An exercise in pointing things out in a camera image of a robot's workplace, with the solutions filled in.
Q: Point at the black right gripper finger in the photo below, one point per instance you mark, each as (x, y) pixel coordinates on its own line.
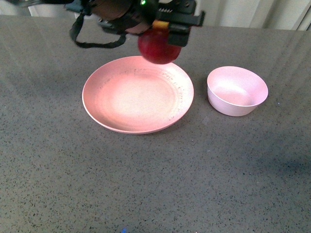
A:
(178, 34)

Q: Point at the red apple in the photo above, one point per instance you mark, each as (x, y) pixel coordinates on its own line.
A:
(154, 47)

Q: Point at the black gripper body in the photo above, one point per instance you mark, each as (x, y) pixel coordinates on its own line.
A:
(176, 15)

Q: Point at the pink bowl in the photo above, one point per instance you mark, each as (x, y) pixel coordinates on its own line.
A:
(235, 91)

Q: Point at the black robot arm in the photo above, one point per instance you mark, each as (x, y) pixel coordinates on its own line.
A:
(134, 17)

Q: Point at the pink plate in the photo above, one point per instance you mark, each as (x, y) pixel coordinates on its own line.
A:
(131, 95)

